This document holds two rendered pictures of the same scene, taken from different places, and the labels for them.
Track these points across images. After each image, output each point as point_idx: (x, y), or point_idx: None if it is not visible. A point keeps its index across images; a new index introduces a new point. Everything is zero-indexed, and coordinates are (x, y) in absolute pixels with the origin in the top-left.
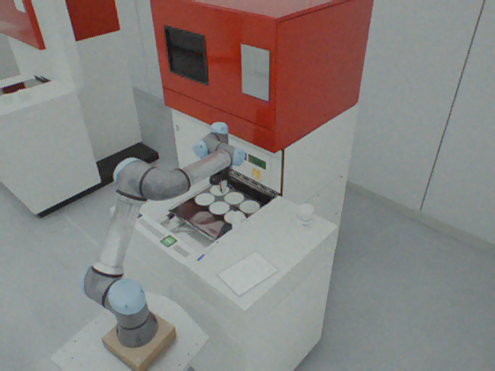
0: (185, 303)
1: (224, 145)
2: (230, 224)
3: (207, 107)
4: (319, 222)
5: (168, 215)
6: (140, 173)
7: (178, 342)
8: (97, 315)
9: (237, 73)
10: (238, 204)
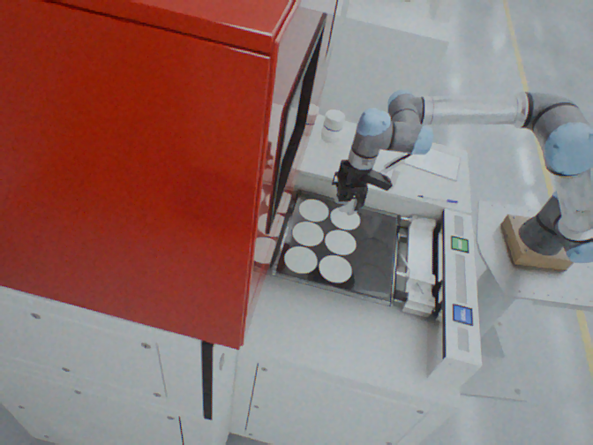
0: None
1: (409, 104)
2: (362, 216)
3: (293, 177)
4: (317, 125)
5: (403, 295)
6: (581, 113)
7: (503, 218)
8: (556, 301)
9: (329, 33)
10: (319, 223)
